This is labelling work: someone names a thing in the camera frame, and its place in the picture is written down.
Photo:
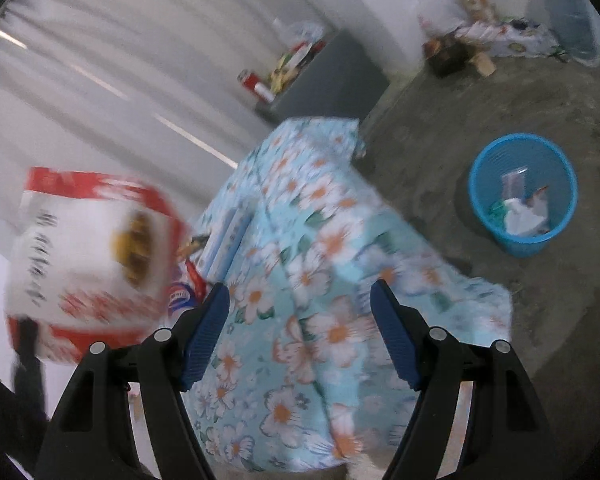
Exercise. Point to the white curtain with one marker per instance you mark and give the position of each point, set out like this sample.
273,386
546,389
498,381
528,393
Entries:
105,85

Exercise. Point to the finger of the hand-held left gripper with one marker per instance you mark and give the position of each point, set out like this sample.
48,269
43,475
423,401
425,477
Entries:
29,370

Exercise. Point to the white printed flat box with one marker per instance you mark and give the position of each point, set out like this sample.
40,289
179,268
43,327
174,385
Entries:
505,37

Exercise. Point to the white plastic bag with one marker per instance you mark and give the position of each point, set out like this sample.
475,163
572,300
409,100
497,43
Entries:
522,220

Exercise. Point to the teal cloth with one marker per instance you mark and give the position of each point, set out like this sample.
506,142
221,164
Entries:
496,211

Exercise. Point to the pile of yellow packets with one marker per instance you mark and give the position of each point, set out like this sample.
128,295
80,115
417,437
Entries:
285,72

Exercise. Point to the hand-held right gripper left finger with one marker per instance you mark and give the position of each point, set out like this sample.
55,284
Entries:
207,332

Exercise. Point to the red and white snack bag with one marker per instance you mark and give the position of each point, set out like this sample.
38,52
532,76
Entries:
80,260

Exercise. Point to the large clear water jug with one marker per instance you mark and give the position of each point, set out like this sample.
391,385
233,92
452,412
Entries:
567,10

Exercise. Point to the clear plastic bag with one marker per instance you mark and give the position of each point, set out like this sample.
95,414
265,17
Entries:
302,35

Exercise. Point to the blue plastic mesh bin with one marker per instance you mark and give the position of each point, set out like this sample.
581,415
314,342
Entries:
555,175

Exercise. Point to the dark basket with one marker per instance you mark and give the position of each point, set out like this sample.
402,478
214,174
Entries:
452,55

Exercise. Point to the white packet blue red print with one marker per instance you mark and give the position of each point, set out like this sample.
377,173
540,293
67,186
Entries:
182,297

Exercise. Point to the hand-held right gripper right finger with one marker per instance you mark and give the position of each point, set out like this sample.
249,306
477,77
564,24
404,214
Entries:
395,337

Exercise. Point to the yellow flat packet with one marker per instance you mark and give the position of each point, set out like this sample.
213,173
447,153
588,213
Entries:
195,247

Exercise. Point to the small wooden block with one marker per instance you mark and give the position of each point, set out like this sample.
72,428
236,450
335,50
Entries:
484,64

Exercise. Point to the grey cabinet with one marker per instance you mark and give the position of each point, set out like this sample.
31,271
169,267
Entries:
330,75

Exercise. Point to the floral light blue tablecloth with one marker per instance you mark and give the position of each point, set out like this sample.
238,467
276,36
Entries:
320,260

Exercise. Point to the blue and white flat pack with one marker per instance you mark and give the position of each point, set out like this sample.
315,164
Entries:
227,245

